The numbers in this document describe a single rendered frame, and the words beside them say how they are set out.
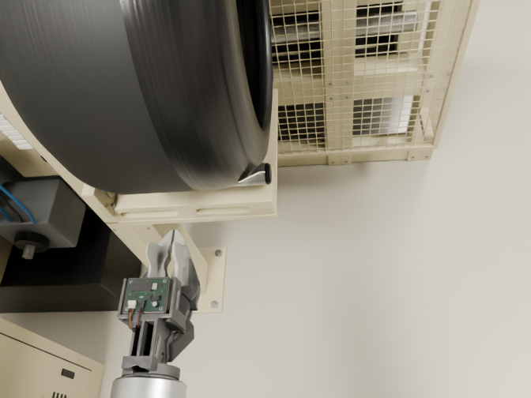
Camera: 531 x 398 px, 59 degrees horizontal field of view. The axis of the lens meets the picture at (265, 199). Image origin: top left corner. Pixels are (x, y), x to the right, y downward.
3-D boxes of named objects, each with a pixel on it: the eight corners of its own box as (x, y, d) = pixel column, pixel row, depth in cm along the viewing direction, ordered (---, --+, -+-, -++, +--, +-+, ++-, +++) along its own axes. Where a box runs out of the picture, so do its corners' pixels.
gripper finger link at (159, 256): (164, 215, 66) (155, 277, 61) (177, 234, 71) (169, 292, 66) (143, 216, 67) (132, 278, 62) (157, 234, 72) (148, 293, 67)
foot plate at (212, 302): (153, 314, 178) (151, 312, 177) (163, 249, 192) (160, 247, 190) (222, 313, 175) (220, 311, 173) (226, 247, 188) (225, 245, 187)
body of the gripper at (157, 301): (179, 271, 59) (167, 370, 53) (197, 294, 67) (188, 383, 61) (122, 273, 60) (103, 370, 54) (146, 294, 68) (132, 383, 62)
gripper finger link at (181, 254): (186, 215, 66) (178, 276, 61) (197, 233, 71) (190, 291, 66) (164, 215, 66) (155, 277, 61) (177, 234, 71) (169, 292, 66)
